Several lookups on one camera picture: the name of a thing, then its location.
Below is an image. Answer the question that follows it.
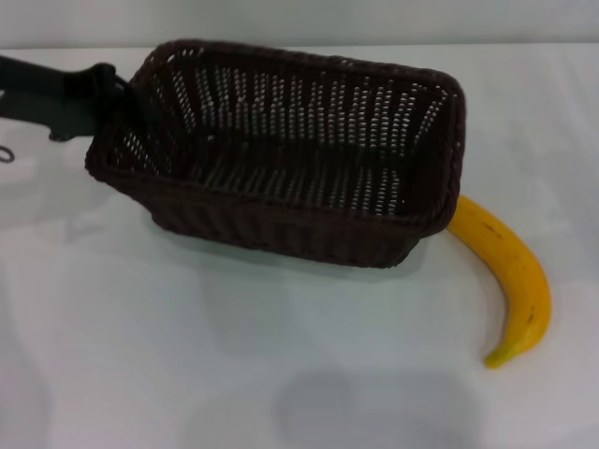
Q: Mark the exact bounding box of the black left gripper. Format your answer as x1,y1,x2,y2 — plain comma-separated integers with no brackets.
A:
0,55,129,141

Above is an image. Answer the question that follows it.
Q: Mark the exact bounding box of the dark brown woven basket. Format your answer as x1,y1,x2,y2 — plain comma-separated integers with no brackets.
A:
83,39,468,270

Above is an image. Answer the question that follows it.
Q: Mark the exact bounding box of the yellow banana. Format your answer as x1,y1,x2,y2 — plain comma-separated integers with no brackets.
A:
447,195,552,370

